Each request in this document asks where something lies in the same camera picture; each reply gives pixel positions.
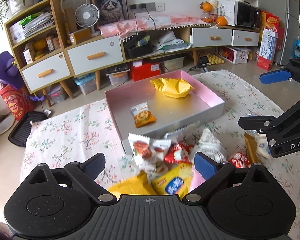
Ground red strawberry candy packet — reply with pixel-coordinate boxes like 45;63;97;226
228;152;251;168

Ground white snack bag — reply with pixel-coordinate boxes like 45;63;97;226
189;128;228;163

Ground yellow blue-label snack pack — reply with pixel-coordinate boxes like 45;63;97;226
151;163;193;199

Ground red white candy packet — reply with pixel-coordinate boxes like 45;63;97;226
164;142;193;164

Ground striped yellow snack pack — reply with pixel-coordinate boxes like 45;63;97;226
108;171;157;199

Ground white nut snack packet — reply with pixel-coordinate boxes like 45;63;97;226
128;133;171;173

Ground lotus root snack packet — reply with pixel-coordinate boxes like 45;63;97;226
130;102;157;128

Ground puffy yellow snack bag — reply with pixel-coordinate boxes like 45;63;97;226
150;77;194;99

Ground pink wafer pack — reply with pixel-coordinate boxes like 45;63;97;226
189;165;205;192

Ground golden long snack pack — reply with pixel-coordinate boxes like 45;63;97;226
244;133;261;163

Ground white milk bread pack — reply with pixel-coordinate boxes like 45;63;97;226
255;134;271;159

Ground floral tablecloth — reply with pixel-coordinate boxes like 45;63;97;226
20;70;300;239

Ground blue plastic stool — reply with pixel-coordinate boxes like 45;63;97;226
290;39;300;57

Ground white microwave oven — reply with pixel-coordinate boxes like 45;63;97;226
217;0;261;29

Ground orange fruit lower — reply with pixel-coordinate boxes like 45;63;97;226
215;16;228;26

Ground orange fruit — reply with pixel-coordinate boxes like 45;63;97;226
215;16;228;26
200;1;213;12

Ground black grill tray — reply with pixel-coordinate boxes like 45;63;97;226
8;111;47;147

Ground pink cardboard box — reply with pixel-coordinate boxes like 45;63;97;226
105;70;225;155

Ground red gift bag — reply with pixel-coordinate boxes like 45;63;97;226
0;85;36;121

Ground red storage box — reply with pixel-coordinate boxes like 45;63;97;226
130;62;161;81

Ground wooden TV cabinet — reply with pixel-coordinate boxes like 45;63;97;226
4;0;259;98

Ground purple plush toy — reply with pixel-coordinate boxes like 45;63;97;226
0;50;47;103

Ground pink cabinet cloth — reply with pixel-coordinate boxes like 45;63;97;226
98;14;210;40

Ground white desk fan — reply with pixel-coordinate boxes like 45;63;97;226
75;3;100;37

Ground framed cat picture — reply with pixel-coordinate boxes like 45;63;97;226
90;0;129;27

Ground black handheld camera tripod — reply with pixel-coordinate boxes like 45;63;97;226
188;56;210;73

